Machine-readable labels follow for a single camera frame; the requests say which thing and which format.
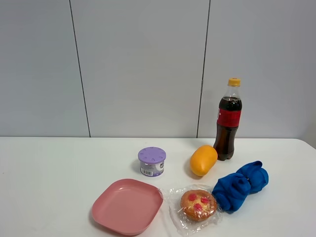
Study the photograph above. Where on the pink plastic plate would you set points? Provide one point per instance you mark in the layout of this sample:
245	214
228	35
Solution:
127	207

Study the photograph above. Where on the purple lidded small can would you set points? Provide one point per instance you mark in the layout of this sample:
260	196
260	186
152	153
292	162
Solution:
152	161

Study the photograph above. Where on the crumpled blue cloth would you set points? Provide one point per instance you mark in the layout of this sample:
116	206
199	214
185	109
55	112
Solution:
231	191

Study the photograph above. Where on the wrapped fruit muffin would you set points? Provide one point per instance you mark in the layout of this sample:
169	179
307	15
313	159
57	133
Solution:
192	208

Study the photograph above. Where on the cola bottle yellow cap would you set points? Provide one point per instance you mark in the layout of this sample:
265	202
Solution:
229	113

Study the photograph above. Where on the yellow mango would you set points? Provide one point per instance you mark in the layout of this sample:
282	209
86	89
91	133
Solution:
203	159

